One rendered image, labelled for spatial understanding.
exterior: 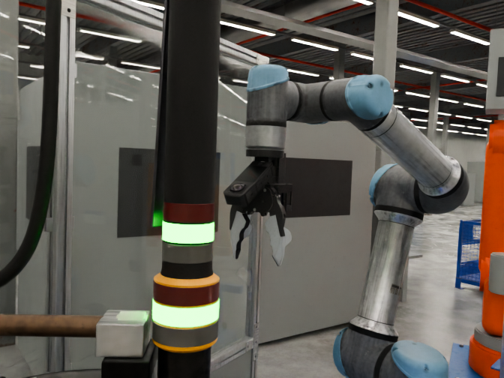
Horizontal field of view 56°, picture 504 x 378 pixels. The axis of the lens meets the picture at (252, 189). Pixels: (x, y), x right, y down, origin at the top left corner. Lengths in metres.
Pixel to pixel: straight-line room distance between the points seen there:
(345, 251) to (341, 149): 1.03
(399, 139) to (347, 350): 0.52
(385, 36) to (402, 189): 6.26
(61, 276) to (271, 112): 0.60
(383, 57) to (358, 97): 6.49
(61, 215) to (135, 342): 0.82
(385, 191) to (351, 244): 3.83
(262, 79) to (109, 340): 0.63
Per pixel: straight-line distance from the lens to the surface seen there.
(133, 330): 0.32
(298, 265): 4.53
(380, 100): 0.84
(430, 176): 1.03
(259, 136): 0.86
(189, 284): 0.30
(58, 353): 1.20
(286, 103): 0.88
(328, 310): 4.94
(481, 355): 4.37
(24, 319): 0.35
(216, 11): 0.32
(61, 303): 1.17
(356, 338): 1.17
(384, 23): 7.44
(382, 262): 1.17
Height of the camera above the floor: 1.65
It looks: 3 degrees down
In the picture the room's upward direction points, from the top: 2 degrees clockwise
